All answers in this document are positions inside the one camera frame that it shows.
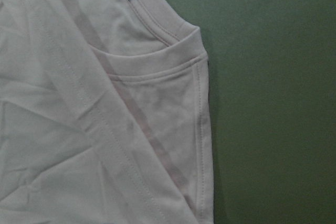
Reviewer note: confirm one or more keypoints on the pink Snoopy t-shirt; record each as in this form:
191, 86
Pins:
104, 114

